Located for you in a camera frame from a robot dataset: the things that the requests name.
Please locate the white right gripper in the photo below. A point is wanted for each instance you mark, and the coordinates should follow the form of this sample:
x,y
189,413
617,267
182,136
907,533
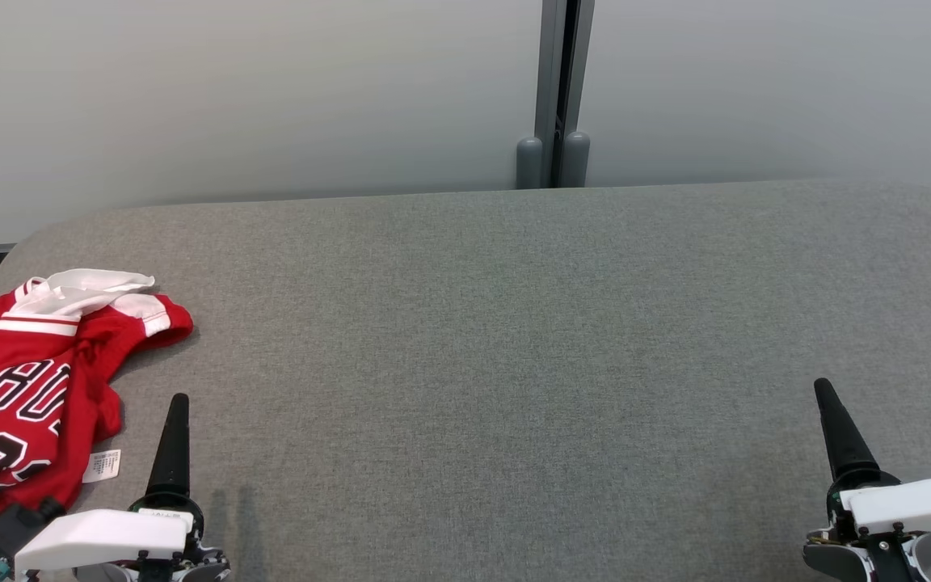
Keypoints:
x,y
910,505

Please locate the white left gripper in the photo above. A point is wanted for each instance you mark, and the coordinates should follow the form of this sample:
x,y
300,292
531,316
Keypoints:
x,y
102,537

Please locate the grey fabric sofa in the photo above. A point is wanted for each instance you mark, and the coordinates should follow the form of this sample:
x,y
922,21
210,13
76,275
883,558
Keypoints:
x,y
482,364

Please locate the grey cylindrical bumper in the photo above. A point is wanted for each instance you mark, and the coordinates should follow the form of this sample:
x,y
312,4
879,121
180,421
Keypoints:
x,y
575,159
529,162

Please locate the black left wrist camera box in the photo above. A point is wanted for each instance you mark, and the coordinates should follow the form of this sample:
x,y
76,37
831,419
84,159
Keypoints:
x,y
13,525

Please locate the grey metal wall post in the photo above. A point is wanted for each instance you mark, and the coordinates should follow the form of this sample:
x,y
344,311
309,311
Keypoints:
x,y
562,73

